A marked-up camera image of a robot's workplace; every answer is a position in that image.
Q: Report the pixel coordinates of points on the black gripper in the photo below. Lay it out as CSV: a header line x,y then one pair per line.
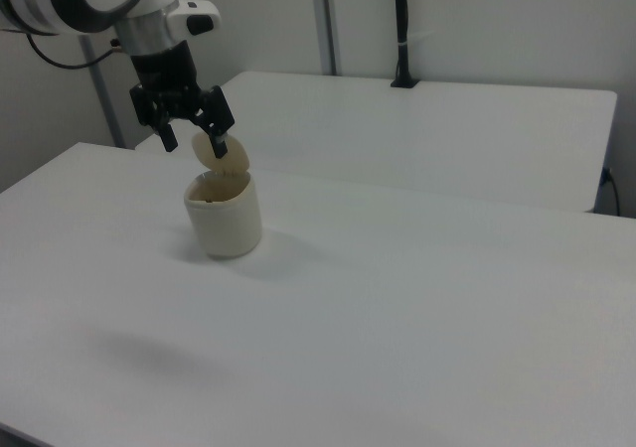
x,y
166,77

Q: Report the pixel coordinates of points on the cream trash bin lid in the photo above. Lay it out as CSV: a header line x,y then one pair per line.
x,y
236,156

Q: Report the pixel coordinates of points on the cream trash bin body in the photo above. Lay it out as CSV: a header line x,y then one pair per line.
x,y
226,223

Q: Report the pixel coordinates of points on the white side table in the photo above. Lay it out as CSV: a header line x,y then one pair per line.
x,y
397,134

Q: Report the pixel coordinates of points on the grey metal frame post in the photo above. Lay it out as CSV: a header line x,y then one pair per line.
x,y
104,99
329,20

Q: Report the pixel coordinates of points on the black clamped camera pole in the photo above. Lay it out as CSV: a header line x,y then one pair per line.
x,y
402,30

